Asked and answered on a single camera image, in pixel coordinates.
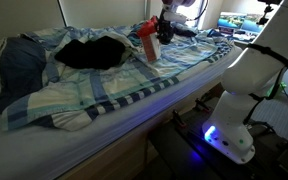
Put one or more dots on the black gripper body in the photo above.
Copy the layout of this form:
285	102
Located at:
166	23

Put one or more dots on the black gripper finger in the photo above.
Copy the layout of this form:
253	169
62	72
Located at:
168	39
159	31

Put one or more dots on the red cloth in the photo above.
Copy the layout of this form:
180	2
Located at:
150	46

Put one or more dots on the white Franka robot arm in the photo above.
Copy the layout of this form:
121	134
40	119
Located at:
250	76

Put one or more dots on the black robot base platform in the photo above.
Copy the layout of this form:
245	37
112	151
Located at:
177	156

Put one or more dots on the blue plaid blanket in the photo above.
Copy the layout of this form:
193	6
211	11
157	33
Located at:
117	83

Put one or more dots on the black garment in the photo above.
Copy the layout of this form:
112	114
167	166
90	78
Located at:
90	52

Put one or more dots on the monitor with landscape picture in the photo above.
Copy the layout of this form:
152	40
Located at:
240	25

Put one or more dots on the red black clamp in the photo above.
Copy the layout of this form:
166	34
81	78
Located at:
179	119
202	105

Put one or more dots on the green object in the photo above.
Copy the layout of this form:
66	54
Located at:
283	86

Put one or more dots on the blue jeans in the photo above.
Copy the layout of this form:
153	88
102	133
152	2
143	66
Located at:
20	70

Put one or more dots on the white mattress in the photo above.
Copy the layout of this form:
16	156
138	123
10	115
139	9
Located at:
34	153

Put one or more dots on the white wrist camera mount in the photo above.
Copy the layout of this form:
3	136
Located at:
177	17

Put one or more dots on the black camera stand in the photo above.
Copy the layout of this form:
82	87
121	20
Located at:
265	15

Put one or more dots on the wooden bed frame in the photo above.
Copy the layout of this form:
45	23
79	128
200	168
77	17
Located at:
130	153

